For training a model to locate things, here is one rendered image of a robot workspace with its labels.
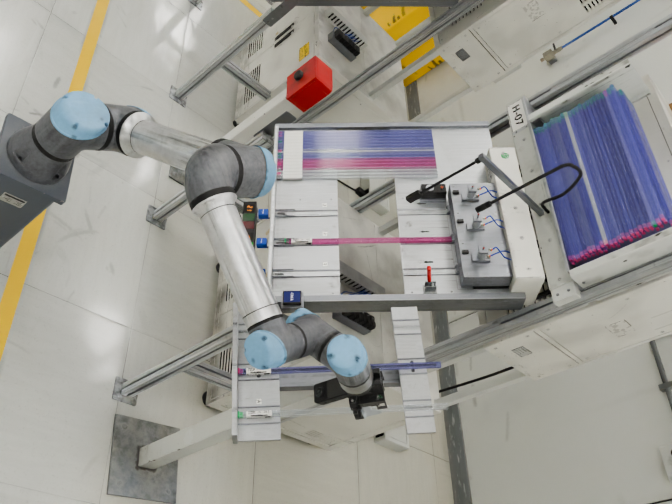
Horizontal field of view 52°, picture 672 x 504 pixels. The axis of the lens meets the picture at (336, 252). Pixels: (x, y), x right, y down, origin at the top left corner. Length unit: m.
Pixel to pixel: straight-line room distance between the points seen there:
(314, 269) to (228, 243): 0.63
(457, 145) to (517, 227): 0.43
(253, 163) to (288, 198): 0.64
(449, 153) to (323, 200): 0.45
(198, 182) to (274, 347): 0.36
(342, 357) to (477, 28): 2.00
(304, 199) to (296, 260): 0.23
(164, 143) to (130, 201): 1.12
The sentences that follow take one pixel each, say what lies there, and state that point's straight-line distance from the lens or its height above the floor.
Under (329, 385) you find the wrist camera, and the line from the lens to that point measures 1.55.
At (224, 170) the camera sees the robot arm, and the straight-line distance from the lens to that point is 1.40.
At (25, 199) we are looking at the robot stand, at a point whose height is 0.48.
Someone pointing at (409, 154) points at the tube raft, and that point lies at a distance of 2.22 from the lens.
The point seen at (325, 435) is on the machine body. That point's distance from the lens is 2.75.
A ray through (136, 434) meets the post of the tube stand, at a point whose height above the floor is 0.01.
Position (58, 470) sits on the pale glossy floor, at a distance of 2.23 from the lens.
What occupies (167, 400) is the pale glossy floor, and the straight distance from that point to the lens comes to 2.49.
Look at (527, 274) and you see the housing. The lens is 1.90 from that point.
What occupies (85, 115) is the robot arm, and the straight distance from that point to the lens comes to 1.70.
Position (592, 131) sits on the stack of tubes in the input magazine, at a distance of 2.10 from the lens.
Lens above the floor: 1.91
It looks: 32 degrees down
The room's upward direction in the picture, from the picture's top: 61 degrees clockwise
